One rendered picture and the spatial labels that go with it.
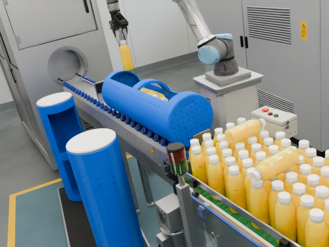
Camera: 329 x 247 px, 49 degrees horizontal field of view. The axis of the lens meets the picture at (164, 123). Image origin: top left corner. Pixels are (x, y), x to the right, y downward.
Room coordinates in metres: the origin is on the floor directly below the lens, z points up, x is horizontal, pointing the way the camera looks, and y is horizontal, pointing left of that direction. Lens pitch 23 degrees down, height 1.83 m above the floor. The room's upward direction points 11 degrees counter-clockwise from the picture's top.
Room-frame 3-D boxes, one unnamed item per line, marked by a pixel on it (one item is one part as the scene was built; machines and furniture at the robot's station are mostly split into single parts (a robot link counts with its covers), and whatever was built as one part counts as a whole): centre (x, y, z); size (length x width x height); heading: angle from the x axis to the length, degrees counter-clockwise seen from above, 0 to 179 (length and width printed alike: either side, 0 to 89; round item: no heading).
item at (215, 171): (1.28, -0.17, 0.99); 0.07 x 0.07 x 0.18
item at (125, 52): (2.39, 0.16, 1.33); 0.07 x 0.07 x 0.18
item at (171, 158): (1.12, -0.02, 1.23); 0.06 x 0.06 x 0.04
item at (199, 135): (1.62, -0.17, 0.99); 0.10 x 0.02 x 0.12; 117
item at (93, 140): (1.83, 0.41, 1.03); 0.28 x 0.28 x 0.01
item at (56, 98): (2.76, 0.81, 1.03); 0.28 x 0.28 x 0.01
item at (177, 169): (1.12, -0.02, 1.18); 0.06 x 0.06 x 0.05
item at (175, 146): (1.12, -0.02, 1.18); 0.06 x 0.06 x 0.16
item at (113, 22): (2.41, 0.18, 1.57); 0.09 x 0.08 x 0.12; 27
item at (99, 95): (2.81, 0.44, 1.00); 0.10 x 0.04 x 0.15; 117
